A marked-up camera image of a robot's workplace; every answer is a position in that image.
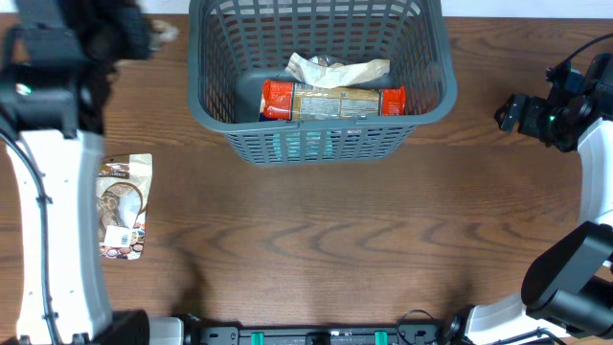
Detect beige snack pouch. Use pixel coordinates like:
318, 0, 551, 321
284, 53, 391, 89
96, 153, 153, 261
149, 20, 179, 51

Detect spaghetti packet orange ends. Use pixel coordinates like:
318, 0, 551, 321
260, 80, 407, 119

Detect tissue multipack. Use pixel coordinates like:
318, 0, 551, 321
259, 112, 388, 137

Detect teal snack packet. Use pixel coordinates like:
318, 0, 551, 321
267, 131, 339, 163

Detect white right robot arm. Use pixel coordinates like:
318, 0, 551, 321
440, 52, 612, 344

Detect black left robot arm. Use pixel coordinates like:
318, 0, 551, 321
1, 0, 185, 344

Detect grey plastic basket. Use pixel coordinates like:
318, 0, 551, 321
188, 0, 458, 165

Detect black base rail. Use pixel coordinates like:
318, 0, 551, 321
181, 324, 451, 345

